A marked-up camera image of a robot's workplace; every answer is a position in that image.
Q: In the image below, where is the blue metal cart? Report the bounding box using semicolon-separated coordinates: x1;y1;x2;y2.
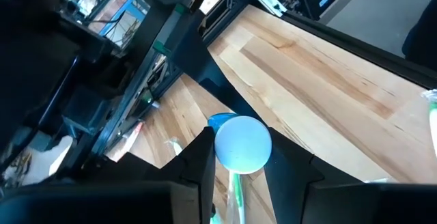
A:
87;0;153;47

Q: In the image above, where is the blue mouthwash bottle white cap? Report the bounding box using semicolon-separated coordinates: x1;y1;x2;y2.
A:
207;112;272;176

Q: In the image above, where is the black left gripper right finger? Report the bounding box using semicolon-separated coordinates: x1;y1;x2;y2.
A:
264;127;363;224

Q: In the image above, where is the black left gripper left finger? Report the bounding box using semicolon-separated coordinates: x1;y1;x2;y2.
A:
112;126;216;224

